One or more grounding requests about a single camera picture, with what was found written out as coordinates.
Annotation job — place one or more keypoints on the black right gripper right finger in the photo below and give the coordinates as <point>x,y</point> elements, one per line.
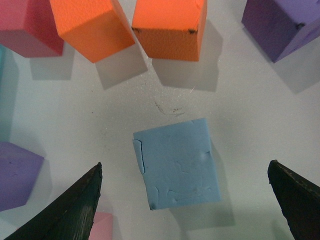
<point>299,200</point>

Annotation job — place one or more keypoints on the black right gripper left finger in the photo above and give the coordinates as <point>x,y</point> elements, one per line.
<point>70,216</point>

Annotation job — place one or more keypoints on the light blue foam block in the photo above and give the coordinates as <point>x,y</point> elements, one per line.
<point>177,165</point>

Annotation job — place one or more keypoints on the light pink foam block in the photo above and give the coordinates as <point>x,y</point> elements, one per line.
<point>102,228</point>

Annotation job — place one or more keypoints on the purple foam block notched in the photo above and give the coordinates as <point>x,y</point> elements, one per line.
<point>280,27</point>

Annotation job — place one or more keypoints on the teal plastic bin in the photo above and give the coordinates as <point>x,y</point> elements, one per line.
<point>2,60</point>

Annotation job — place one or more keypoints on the orange foam block left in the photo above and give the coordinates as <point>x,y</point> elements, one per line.
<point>95,28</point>

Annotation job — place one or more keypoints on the orange foam block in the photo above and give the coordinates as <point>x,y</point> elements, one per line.
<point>95,28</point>
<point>170,29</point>

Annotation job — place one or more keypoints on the magenta foam block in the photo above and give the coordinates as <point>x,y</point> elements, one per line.
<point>28,28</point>

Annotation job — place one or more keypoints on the orange foam block right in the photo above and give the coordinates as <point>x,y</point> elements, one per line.
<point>170,29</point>

